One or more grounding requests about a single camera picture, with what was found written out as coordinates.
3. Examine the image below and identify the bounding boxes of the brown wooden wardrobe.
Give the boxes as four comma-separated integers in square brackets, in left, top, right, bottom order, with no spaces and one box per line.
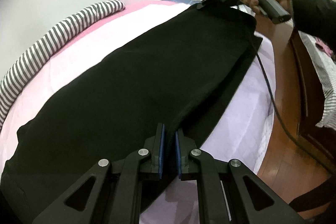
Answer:
[252,0,336,175]

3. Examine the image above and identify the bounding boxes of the pink purple checked bed sheet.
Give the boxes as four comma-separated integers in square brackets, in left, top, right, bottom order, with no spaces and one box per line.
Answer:
[1,2,275,223]

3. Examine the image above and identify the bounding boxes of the black pants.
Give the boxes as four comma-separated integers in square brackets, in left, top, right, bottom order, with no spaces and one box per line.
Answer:
[1,4,261,223]

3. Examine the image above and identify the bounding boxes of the grey checked cloth with pink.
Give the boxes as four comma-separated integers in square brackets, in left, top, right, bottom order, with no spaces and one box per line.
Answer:
[298,31,335,130]

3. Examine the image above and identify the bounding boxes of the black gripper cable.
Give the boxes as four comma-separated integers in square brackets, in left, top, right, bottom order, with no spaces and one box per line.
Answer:
[237,2,313,154]

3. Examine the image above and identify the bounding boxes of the grey white striped bolster pillow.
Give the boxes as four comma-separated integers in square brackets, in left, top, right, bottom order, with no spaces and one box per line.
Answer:
[1,0,125,124]

